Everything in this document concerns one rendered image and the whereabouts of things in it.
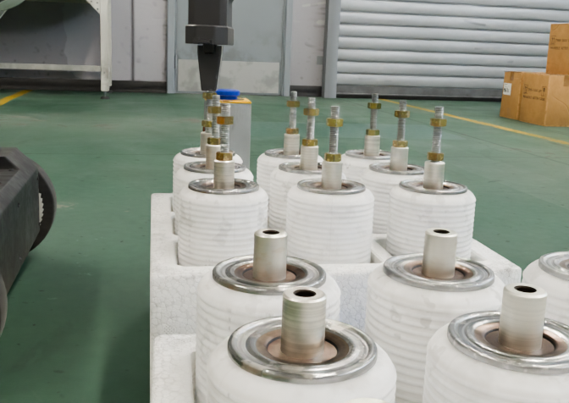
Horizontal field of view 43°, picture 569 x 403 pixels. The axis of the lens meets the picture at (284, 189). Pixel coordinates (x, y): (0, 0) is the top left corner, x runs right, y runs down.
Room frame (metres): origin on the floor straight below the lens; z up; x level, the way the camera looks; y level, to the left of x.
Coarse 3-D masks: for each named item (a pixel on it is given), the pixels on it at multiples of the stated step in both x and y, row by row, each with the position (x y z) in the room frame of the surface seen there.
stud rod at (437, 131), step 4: (436, 108) 0.79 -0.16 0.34; (440, 108) 0.79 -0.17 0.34; (436, 112) 0.79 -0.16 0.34; (440, 112) 0.79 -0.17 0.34; (436, 116) 0.79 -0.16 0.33; (440, 116) 0.79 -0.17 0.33; (436, 128) 0.79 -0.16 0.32; (440, 128) 0.79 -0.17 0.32; (436, 132) 0.79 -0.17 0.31; (440, 132) 0.79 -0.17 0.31; (436, 136) 0.79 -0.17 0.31; (440, 136) 0.79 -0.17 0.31; (436, 140) 0.79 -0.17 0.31; (440, 140) 0.79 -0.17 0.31; (436, 144) 0.79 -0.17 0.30; (432, 148) 0.79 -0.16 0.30; (436, 148) 0.79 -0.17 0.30; (436, 152) 0.79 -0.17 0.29
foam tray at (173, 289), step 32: (160, 224) 0.85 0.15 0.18; (160, 256) 0.72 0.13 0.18; (384, 256) 0.75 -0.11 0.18; (480, 256) 0.77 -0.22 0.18; (160, 288) 0.66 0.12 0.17; (192, 288) 0.67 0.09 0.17; (352, 288) 0.70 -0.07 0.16; (160, 320) 0.66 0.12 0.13; (192, 320) 0.67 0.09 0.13; (352, 320) 0.70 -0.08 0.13
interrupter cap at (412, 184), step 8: (400, 184) 0.79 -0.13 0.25; (408, 184) 0.79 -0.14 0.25; (416, 184) 0.80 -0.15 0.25; (448, 184) 0.81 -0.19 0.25; (456, 184) 0.81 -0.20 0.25; (424, 192) 0.76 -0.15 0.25; (432, 192) 0.75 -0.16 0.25; (440, 192) 0.75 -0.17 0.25; (448, 192) 0.76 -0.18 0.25; (456, 192) 0.76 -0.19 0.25; (464, 192) 0.77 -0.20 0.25
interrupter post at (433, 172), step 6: (426, 162) 0.79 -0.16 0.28; (426, 168) 0.79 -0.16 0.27; (432, 168) 0.78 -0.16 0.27; (438, 168) 0.78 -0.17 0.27; (444, 168) 0.79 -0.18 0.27; (426, 174) 0.79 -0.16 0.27; (432, 174) 0.78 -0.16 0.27; (438, 174) 0.78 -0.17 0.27; (426, 180) 0.79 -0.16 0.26; (432, 180) 0.78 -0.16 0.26; (438, 180) 0.78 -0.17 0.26; (426, 186) 0.79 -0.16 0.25; (432, 186) 0.78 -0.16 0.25; (438, 186) 0.78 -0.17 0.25
